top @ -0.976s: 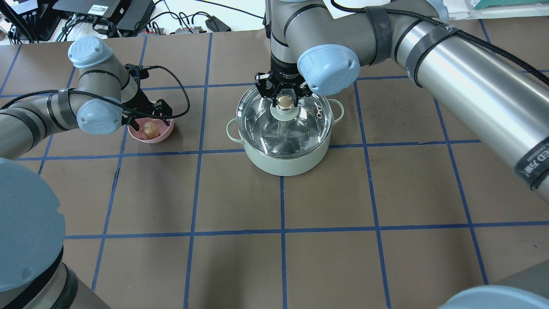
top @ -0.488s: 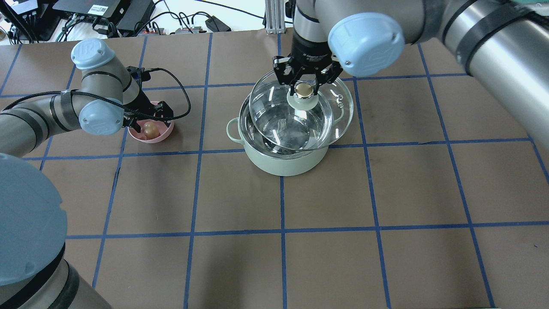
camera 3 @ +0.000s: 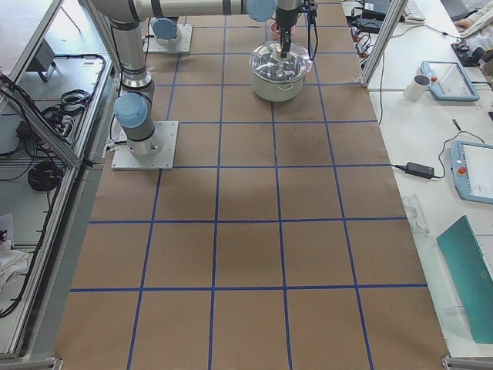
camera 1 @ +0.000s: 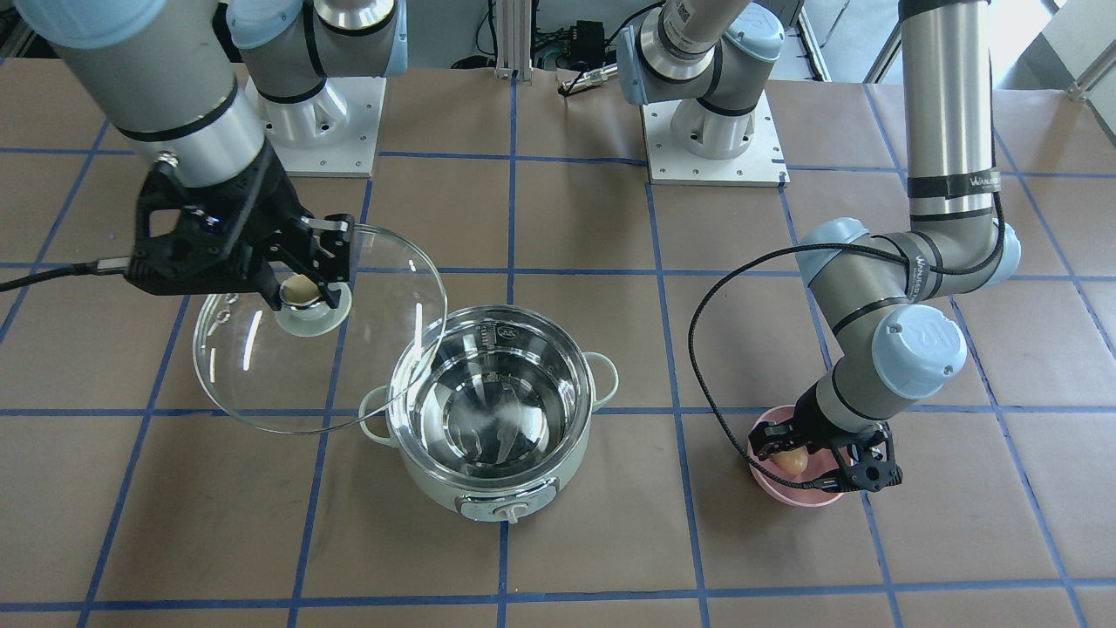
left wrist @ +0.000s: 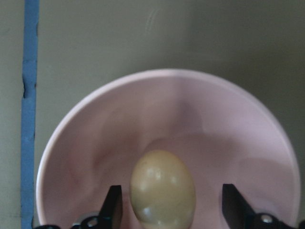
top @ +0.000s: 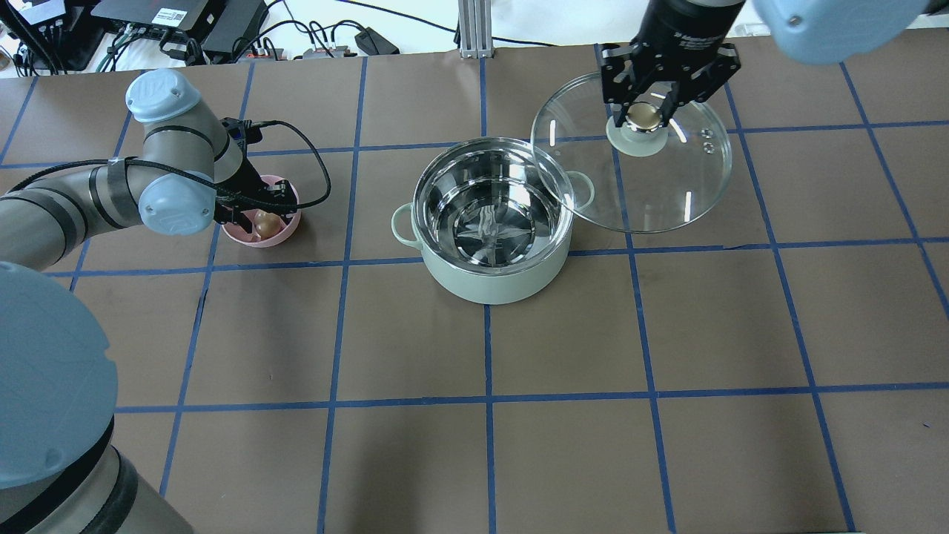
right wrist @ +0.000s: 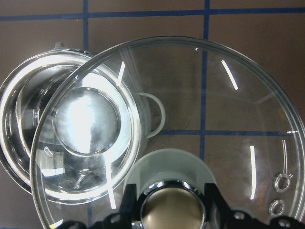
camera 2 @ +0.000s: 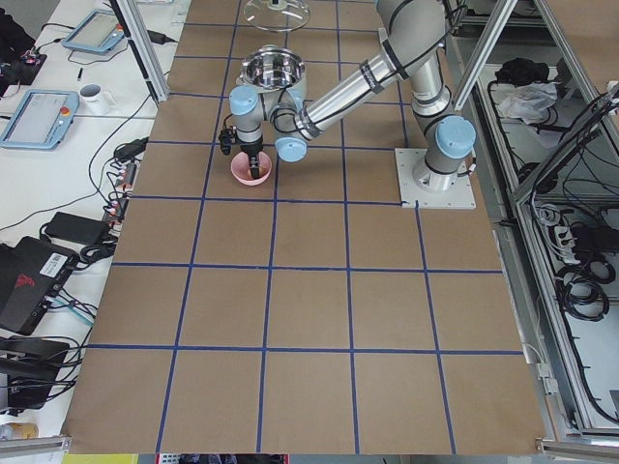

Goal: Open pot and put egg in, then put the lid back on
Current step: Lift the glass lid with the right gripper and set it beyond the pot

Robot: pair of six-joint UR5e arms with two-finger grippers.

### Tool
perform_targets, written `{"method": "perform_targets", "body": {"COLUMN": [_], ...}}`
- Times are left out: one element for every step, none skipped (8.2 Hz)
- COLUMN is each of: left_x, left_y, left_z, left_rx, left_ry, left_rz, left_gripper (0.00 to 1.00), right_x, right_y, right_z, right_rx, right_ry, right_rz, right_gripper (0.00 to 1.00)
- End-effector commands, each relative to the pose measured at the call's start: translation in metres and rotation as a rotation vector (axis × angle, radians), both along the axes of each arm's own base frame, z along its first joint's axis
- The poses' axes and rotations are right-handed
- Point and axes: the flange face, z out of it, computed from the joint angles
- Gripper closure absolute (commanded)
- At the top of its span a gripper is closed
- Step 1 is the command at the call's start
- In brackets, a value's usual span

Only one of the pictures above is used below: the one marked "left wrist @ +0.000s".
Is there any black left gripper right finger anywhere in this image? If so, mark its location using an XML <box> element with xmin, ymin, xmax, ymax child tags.
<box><xmin>222</xmin><ymin>184</ymin><xmax>259</xmax><ymax>229</ymax></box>

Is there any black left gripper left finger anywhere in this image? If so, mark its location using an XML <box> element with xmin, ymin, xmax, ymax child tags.
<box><xmin>98</xmin><ymin>185</ymin><xmax>122</xmax><ymax>229</ymax></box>

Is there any brown egg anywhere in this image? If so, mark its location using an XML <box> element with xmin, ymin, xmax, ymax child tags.
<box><xmin>129</xmin><ymin>150</ymin><xmax>196</xmax><ymax>229</ymax></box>

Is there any pink bowl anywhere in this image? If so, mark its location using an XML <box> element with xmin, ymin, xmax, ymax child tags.
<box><xmin>36</xmin><ymin>69</ymin><xmax>301</xmax><ymax>229</ymax></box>

